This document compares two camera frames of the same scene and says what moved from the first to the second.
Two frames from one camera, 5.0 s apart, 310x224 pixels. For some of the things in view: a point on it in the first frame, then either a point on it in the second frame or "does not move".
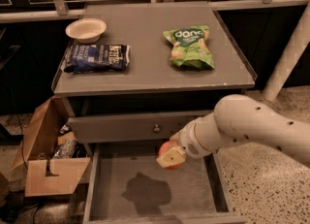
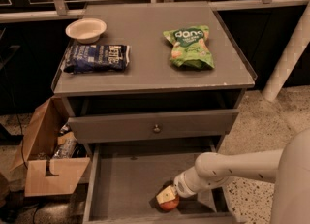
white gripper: (188, 141) to (183, 184)
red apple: (165, 147) to (170, 205)
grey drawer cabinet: (137, 76) does not move
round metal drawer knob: (157, 128) does not move
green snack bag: (190, 47) does not move
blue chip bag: (86, 58) does not move
